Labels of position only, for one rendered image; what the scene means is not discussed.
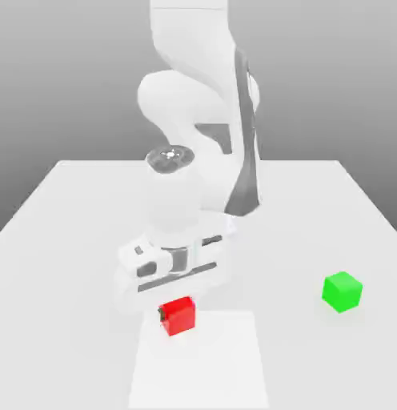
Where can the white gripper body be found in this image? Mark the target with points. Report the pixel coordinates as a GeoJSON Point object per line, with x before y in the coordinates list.
{"type": "Point", "coordinates": [173, 288]}

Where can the small red cube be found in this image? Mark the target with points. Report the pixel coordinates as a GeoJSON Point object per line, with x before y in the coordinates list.
{"type": "Point", "coordinates": [179, 317]}

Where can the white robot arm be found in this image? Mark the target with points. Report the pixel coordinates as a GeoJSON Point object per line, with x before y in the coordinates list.
{"type": "Point", "coordinates": [198, 96]}

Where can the small green cube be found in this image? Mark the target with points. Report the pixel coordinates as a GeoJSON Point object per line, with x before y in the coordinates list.
{"type": "Point", "coordinates": [342, 291]}

